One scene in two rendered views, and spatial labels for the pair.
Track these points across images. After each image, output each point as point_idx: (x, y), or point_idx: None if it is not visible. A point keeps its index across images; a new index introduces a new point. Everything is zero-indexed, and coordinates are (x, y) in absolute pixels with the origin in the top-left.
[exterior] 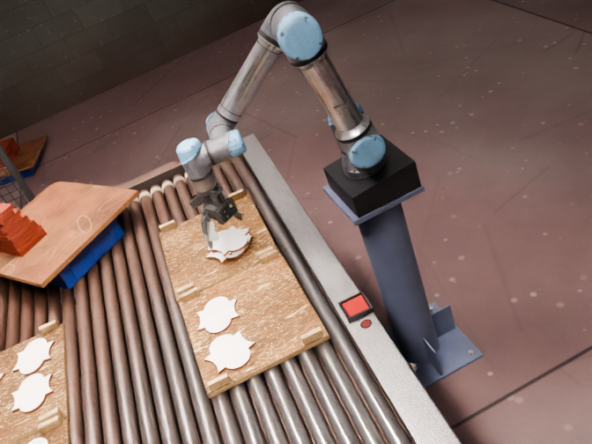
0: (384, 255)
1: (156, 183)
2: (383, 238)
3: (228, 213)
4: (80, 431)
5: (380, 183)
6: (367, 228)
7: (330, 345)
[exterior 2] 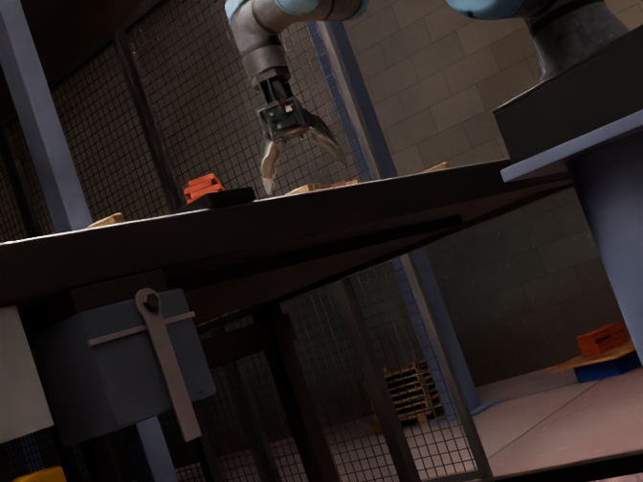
0: (631, 306)
1: None
2: (617, 253)
3: (281, 121)
4: None
5: (555, 79)
6: (590, 228)
7: None
